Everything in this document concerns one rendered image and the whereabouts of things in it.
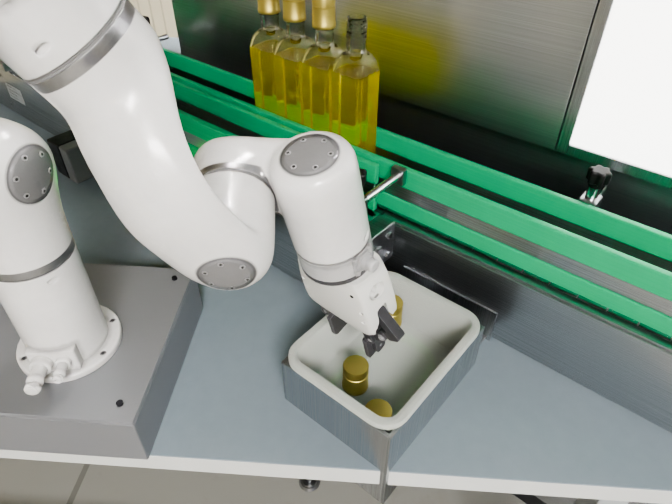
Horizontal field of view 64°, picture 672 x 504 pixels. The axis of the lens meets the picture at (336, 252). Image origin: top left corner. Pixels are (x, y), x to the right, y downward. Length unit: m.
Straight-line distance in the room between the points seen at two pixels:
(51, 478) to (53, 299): 1.09
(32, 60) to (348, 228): 0.26
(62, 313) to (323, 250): 0.34
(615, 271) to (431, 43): 0.44
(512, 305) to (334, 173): 0.44
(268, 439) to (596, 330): 0.44
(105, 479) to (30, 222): 1.13
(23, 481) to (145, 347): 1.04
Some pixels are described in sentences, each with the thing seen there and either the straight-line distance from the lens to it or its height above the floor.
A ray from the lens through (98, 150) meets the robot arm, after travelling 0.39.
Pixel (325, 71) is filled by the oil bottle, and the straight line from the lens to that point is 0.85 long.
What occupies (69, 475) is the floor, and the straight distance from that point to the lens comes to 1.70.
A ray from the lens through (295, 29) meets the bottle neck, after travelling 0.89.
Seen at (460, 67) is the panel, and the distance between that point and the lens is 0.89.
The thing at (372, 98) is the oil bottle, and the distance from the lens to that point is 0.86.
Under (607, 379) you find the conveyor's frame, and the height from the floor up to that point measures 0.79.
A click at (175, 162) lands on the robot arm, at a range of 0.37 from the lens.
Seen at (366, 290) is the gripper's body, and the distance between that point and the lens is 0.53.
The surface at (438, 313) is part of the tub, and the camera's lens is 0.78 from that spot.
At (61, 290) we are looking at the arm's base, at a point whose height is 0.96.
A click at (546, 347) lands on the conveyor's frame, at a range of 0.82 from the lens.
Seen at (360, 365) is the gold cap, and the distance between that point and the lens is 0.71.
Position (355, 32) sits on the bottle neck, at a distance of 0.82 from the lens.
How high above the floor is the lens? 1.37
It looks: 40 degrees down
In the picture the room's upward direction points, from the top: straight up
